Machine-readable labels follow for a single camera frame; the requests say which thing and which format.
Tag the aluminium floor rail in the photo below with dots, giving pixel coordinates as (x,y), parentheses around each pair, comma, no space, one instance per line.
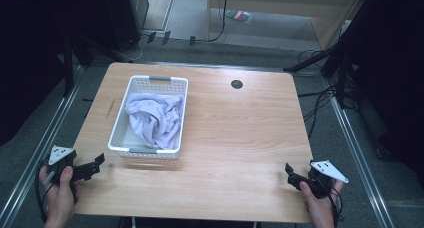
(36,151)
(360,161)

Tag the black metal post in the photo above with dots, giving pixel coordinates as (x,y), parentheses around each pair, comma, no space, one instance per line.
(68,64)

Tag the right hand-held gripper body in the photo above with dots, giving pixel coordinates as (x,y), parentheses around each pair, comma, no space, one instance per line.
(325,174)

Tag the colourful flat packet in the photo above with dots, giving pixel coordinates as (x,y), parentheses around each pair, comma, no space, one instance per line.
(239,15)

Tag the black metal stand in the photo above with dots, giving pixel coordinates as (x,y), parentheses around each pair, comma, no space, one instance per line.
(333,44)

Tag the person's right hand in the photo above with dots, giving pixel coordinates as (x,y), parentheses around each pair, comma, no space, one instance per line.
(318,208)

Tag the dark cabinet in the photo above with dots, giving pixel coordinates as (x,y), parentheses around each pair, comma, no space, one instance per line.
(126,14)

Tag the white plastic basket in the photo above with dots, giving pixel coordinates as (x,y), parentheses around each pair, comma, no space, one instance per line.
(146,84)

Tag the lavender crumpled cloth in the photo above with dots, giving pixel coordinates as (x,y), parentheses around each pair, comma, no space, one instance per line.
(155,118)

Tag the light wooden shelf unit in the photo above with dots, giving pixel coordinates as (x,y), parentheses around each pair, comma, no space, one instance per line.
(293,1)

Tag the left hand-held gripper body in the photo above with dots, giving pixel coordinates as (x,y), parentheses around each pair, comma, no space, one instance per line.
(60,154)

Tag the person's left hand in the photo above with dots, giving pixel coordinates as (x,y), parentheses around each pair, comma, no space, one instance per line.
(61,198)

